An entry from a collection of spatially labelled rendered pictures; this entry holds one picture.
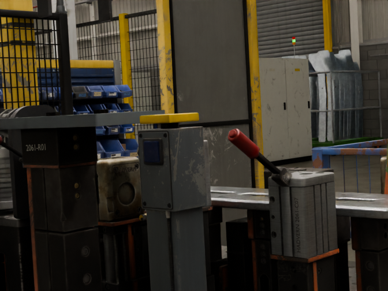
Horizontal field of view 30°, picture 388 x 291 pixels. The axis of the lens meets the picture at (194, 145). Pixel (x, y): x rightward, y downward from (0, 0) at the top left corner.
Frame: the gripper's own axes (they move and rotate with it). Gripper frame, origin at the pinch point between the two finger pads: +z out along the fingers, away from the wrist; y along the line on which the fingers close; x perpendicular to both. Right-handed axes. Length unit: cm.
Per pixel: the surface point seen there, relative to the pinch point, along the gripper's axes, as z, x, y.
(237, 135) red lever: 21.7, -40.8, -8.0
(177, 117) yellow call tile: 18.9, -32.9, -10.9
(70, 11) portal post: -73, 412, 338
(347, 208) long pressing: 34, -44, 14
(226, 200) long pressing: 34.3, -19.4, 15.2
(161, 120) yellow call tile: 19.3, -31.3, -12.5
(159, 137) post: 21.5, -31.1, -12.8
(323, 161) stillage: 47, 78, 207
